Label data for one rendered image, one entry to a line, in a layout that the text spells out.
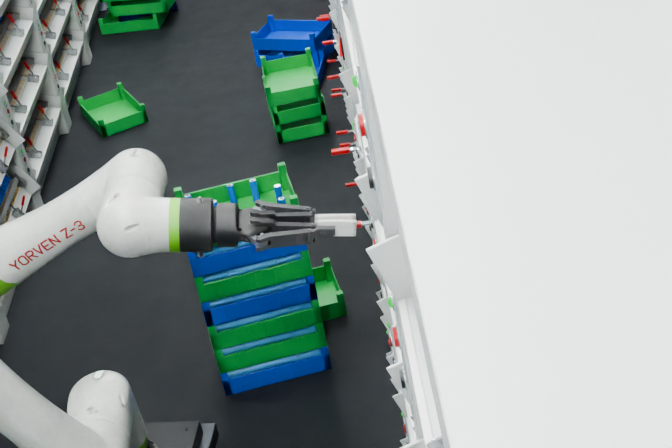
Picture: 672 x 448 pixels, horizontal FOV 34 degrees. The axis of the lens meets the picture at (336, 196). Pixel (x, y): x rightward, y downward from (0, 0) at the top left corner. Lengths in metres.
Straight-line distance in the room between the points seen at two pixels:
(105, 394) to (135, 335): 1.10
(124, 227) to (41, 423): 0.48
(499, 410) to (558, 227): 0.10
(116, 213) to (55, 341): 1.67
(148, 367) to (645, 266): 2.92
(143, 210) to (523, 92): 1.39
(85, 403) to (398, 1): 1.78
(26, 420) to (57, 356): 1.30
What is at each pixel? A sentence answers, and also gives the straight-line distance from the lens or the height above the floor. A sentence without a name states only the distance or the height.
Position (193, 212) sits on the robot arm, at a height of 1.04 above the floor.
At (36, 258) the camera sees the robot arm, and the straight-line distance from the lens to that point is 2.07.
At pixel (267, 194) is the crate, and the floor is 0.48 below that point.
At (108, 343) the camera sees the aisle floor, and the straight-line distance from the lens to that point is 3.40.
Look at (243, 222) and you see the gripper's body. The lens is 1.86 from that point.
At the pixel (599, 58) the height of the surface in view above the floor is 1.74.
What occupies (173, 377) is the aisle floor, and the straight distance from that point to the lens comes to 3.19.
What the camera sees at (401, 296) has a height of 1.50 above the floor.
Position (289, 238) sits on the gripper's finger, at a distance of 1.83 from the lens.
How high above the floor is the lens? 1.96
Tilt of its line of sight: 31 degrees down
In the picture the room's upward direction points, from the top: 10 degrees counter-clockwise
